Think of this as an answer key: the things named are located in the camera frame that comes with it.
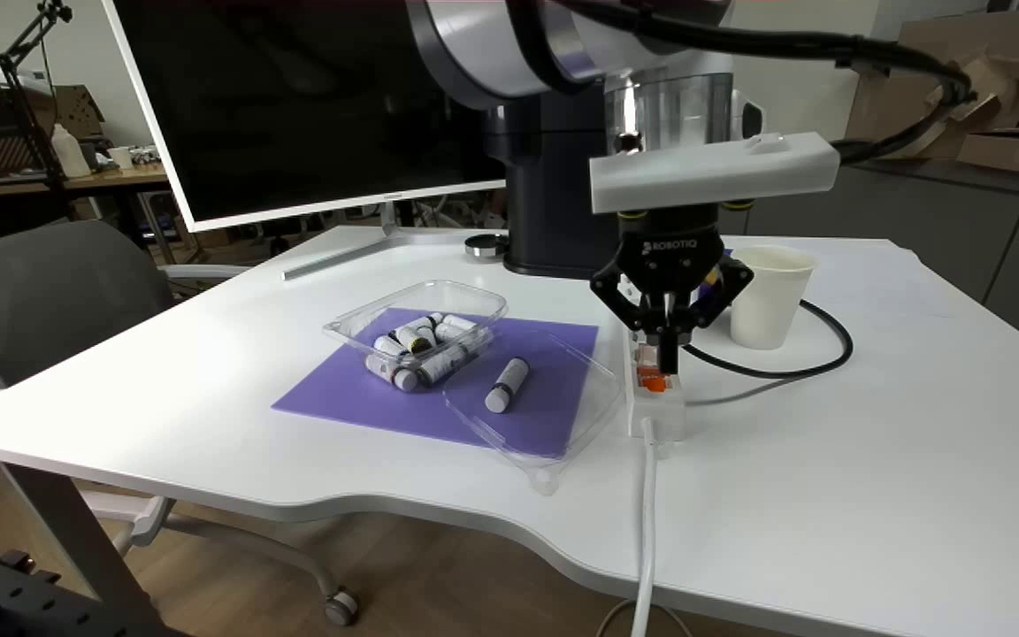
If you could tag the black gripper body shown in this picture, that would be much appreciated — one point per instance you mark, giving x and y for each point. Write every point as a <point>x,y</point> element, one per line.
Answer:
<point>675,243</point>

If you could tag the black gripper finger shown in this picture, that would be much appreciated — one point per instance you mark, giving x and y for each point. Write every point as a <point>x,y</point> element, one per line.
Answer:
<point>634,301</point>
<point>711,301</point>

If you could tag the orange rocker switch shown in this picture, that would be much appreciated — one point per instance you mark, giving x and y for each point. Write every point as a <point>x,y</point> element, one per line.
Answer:
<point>650,379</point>

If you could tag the white power strip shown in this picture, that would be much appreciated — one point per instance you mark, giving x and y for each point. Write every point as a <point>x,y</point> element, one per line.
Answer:
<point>660,412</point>

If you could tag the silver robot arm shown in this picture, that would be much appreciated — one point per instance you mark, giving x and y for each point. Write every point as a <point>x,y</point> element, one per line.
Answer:
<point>476,48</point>

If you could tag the white paper cup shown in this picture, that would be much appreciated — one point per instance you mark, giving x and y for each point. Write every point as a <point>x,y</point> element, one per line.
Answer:
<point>770,301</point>

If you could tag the clear plastic lid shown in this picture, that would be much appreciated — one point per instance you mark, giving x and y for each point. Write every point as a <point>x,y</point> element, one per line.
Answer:
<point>568,407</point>

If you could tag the black coffee machine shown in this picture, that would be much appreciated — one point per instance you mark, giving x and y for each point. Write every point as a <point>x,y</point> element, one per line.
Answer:
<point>549,199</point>

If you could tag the white cylindrical capsule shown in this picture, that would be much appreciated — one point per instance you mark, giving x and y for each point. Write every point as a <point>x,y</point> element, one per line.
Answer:
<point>382,367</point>
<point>456,325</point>
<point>390,347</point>
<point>416,335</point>
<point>503,387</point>
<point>441,362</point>

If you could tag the round black disc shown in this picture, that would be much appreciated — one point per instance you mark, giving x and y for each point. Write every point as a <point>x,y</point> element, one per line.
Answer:
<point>488,245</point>

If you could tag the clear plastic container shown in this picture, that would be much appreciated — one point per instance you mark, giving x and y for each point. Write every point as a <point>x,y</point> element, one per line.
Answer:
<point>441,300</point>

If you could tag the grey cabinet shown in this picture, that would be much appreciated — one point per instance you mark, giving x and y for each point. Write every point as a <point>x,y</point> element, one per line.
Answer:
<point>922,223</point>

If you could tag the white monitor stand base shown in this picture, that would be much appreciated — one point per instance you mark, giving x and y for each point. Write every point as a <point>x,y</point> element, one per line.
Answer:
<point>338,255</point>

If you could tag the purple mat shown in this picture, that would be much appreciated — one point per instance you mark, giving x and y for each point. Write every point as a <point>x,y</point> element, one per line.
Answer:
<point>344,394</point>

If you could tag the brown cardboard box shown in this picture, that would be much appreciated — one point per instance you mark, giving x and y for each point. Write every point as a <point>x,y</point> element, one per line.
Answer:
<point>1007,82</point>

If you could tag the white framed computer monitor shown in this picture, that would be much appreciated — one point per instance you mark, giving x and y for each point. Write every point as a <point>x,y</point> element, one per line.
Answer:
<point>300,93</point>

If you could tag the wooden background desk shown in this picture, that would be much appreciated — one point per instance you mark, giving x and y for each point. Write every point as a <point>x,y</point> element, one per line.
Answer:
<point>61,184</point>

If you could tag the white plastic bottle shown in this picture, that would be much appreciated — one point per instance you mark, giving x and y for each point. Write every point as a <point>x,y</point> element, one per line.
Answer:
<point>70,154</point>

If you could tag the grey office chair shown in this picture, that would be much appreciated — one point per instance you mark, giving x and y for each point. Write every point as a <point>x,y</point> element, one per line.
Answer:
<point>38,296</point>

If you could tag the grey table leg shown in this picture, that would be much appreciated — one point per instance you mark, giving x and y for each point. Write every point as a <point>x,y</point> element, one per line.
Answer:
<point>81,543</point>

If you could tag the black perforated rack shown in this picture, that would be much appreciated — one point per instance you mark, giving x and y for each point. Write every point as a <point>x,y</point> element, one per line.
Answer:
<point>3,597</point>

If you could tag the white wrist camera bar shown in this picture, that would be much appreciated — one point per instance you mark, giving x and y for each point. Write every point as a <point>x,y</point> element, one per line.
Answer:
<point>711,171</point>

